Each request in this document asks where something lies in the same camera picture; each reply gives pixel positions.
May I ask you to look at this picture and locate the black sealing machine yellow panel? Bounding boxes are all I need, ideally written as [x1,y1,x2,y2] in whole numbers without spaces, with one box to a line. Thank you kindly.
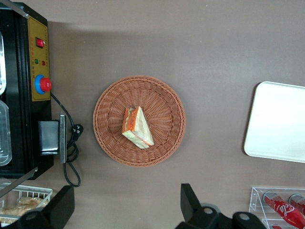
[0,0,68,198]

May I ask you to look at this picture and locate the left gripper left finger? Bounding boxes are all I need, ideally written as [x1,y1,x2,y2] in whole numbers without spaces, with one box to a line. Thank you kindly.
[13,185,75,229]

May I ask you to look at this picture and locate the clear acrylic bottle rack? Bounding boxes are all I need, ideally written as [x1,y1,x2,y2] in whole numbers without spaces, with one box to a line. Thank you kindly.
[249,187,305,229]

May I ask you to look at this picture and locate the white wire shelf basket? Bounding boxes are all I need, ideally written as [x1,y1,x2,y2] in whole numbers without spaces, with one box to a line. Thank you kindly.
[0,185,53,227]

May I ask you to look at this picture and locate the round brown wicker basket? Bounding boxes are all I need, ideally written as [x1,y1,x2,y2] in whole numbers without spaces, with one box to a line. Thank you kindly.
[92,75,187,167]

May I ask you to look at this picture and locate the cream plastic tray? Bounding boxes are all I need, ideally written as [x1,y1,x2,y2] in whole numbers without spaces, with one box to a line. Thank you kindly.
[243,81,305,164]

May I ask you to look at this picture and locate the black power cable with plug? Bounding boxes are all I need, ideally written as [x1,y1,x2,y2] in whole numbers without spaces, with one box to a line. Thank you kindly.
[50,92,84,187]

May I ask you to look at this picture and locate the triangle sandwich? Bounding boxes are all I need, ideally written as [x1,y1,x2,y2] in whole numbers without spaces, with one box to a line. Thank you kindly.
[122,105,155,150]

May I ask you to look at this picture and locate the clear bag fried snacks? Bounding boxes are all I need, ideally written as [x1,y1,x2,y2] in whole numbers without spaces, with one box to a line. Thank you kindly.
[18,196,50,208]
[0,206,26,225]

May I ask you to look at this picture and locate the silver food container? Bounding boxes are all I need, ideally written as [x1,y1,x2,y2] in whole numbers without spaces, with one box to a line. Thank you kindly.
[0,100,13,167]

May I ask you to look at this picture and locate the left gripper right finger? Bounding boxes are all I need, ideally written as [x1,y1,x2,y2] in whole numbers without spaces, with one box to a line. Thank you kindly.
[175,183,267,229]

